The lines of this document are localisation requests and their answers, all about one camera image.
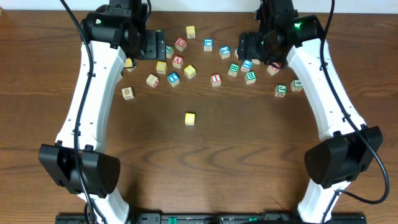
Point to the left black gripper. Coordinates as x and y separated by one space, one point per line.
160 45

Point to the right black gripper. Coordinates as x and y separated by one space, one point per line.
245 45

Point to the yellow O block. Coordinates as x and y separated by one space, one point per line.
161 67

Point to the yellow C block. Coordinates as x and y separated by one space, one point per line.
190 118

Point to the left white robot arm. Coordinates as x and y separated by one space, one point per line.
77 160

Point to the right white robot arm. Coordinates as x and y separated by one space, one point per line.
347 145

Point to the blue 5 block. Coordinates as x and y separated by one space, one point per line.
256 61

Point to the blue P block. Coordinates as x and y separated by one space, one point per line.
236 53

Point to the green Z block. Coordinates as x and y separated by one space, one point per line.
169 51

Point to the blue L block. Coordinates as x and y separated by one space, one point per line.
246 66

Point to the red U block left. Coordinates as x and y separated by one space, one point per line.
180 44

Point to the red u block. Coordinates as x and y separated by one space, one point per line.
180 44
273 68

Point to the blue 2 block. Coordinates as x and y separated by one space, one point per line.
225 52

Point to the green R block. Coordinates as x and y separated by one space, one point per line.
233 69

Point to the green B block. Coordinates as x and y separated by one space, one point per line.
250 77

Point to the red A block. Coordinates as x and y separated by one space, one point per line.
177 61

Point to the red U block right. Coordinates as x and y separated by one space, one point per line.
273 68

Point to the yellow block top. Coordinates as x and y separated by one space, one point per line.
191 33

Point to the yellow K block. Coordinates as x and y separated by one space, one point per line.
130 64

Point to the plain wood red-side block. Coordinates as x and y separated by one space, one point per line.
152 80

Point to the blue T block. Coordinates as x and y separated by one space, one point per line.
173 79

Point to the blue 1 block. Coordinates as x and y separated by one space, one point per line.
208 45

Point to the yellow S block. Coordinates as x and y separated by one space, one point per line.
190 71

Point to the red I block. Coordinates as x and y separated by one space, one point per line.
216 80

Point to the green J block right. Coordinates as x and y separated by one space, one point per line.
280 90

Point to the wood picture block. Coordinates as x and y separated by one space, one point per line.
128 93

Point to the green 4 block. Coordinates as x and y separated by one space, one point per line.
296 85

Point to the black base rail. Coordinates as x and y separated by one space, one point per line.
156 218

